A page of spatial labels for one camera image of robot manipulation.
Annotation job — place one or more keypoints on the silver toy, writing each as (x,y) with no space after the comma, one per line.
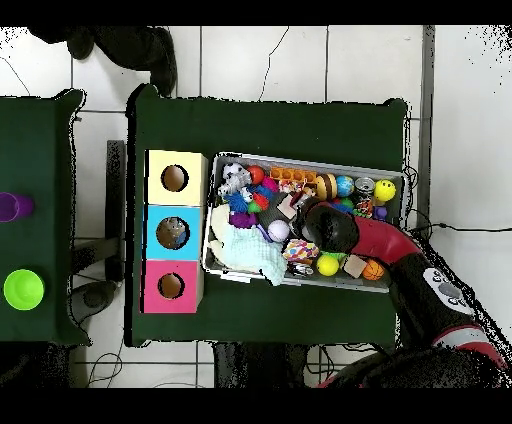
(234,180)

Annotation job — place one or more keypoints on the mint green cloth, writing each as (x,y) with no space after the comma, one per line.
(252,252)

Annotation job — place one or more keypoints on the colourful printed packet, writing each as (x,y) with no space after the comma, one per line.
(300,250)

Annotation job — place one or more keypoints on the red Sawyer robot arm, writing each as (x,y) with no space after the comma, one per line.
(384,240)

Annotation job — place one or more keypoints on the clear mesh bin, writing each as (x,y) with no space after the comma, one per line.
(210,264)

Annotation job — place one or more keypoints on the wooden box with three holes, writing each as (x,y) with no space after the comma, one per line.
(156,232)

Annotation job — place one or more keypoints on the small white baseball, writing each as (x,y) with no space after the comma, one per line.
(278,230)

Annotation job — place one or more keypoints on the small red ball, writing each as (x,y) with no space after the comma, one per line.
(256,174)

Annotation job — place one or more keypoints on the orange plastic toy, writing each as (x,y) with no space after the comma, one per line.
(294,174)

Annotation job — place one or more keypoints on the brown burger toy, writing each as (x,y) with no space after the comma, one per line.
(326,186)

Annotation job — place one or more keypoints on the plain yellow ball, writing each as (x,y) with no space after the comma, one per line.
(327,265)

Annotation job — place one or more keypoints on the yellow smiley ball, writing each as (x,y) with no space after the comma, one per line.
(385,190)

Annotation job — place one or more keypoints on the small orange basketball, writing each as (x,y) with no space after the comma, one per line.
(374,270)

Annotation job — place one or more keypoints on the person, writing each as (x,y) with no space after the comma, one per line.
(136,44)

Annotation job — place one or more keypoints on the purple cup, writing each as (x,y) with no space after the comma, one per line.
(12,206)

